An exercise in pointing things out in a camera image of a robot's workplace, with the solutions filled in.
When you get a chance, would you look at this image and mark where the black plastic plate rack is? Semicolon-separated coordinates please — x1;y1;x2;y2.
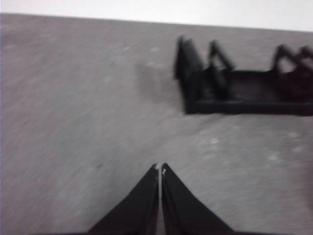
173;36;313;117

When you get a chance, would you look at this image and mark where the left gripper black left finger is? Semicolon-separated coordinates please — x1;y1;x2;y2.
88;163;161;235

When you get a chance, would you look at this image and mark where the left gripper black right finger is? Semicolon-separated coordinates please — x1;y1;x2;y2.
161;163;237;235

